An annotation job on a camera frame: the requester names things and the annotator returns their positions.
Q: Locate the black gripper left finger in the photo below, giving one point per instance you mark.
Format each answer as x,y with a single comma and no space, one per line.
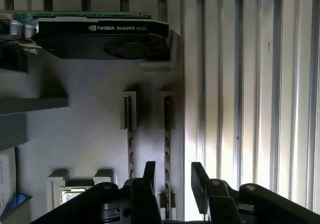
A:
146,204

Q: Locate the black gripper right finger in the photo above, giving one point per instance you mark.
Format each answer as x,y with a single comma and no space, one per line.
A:
200,189

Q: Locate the dark RAM stick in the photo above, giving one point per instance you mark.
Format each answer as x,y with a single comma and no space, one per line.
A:
131,154

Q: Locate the silver CPU chip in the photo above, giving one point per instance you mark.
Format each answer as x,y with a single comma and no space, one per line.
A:
72,194

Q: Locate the grey parts rack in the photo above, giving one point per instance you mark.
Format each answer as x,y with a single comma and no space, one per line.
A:
100,121

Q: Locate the hard disk in blue carrier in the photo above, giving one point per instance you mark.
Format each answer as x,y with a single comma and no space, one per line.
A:
6,179

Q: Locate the black Nvidia graphics card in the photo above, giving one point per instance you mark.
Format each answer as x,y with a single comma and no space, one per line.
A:
100,42

